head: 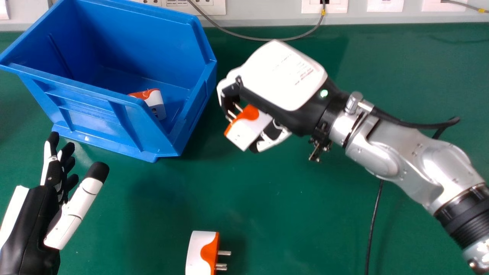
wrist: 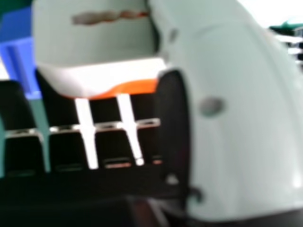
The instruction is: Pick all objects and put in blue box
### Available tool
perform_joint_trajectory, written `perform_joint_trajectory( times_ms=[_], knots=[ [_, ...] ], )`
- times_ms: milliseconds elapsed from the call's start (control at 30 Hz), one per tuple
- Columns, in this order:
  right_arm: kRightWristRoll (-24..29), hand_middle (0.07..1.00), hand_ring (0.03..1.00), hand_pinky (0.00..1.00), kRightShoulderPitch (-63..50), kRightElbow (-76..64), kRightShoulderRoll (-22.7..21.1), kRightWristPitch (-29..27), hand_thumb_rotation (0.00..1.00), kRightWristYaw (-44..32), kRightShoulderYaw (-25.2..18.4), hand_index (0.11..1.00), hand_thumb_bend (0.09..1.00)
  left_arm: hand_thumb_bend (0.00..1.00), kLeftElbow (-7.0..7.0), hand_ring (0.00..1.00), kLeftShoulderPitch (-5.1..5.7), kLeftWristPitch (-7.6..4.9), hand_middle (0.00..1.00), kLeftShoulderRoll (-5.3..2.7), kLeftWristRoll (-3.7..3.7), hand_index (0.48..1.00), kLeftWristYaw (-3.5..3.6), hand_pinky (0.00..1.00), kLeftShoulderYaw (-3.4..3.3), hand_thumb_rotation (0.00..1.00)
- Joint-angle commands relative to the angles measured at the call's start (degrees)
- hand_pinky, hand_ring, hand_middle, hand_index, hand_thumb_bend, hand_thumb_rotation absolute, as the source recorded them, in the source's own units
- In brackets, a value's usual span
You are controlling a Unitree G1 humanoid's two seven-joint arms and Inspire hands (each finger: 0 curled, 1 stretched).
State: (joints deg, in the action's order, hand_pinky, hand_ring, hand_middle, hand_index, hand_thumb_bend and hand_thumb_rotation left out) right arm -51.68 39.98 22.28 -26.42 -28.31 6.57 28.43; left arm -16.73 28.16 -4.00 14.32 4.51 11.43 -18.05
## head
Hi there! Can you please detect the white-and-orange plug adapter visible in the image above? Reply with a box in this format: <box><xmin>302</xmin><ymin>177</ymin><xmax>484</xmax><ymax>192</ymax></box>
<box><xmin>224</xmin><ymin>104</ymin><xmax>273</xmax><ymax>152</ymax></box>
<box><xmin>128</xmin><ymin>89</ymin><xmax>167</xmax><ymax>121</ymax></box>
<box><xmin>185</xmin><ymin>231</ymin><xmax>232</xmax><ymax>275</ymax></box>

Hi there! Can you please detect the grey power cable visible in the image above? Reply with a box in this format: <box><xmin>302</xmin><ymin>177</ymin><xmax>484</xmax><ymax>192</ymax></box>
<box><xmin>439</xmin><ymin>0</ymin><xmax>489</xmax><ymax>14</ymax></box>
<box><xmin>187</xmin><ymin>0</ymin><xmax>326</xmax><ymax>42</ymax></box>

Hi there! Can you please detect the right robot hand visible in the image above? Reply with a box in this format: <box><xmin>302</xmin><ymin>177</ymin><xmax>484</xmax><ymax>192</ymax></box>
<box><xmin>217</xmin><ymin>39</ymin><xmax>350</xmax><ymax>154</ymax></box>

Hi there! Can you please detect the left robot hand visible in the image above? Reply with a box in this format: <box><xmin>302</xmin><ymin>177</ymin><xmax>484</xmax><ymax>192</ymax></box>
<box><xmin>0</xmin><ymin>132</ymin><xmax>110</xmax><ymax>275</ymax></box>

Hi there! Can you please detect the white socket strip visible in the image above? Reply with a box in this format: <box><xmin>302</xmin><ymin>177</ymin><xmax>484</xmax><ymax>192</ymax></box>
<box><xmin>130</xmin><ymin>0</ymin><xmax>226</xmax><ymax>16</ymax></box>
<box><xmin>301</xmin><ymin>0</ymin><xmax>349</xmax><ymax>14</ymax></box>
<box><xmin>367</xmin><ymin>0</ymin><xmax>405</xmax><ymax>12</ymax></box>
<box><xmin>421</xmin><ymin>0</ymin><xmax>468</xmax><ymax>12</ymax></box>

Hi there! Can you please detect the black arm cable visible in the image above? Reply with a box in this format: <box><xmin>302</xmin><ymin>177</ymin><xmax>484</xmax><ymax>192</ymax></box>
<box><xmin>364</xmin><ymin>107</ymin><xmax>461</xmax><ymax>275</ymax></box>

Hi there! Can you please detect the blue plastic bin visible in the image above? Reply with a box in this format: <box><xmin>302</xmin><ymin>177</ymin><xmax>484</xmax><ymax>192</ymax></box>
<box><xmin>0</xmin><ymin>0</ymin><xmax>218</xmax><ymax>163</ymax></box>

